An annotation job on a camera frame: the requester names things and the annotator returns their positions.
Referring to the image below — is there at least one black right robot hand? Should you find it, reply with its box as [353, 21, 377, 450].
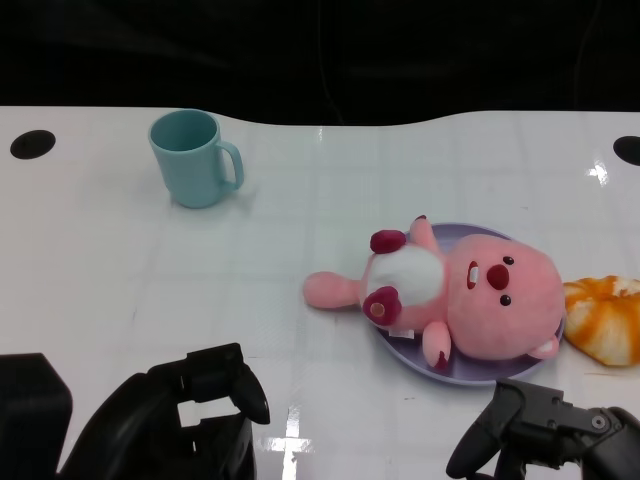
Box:
[446, 378, 640, 480]

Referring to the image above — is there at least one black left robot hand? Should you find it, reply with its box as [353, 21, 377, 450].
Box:
[0, 342, 272, 480]

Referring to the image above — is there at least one teal plastic mug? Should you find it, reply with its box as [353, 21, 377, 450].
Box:
[147, 109, 245, 210]

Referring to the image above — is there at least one lavender plastic plate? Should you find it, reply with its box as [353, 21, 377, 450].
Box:
[372, 221, 569, 387]

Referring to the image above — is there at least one orange and white bread toy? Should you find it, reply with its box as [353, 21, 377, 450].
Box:
[562, 274, 640, 368]

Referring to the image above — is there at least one pink plush beaver doll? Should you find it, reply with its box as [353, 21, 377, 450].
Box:
[301, 215, 567, 372]

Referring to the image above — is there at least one black table grommet hole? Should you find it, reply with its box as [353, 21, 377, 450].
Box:
[612, 134, 640, 167]
[9, 129, 56, 161]

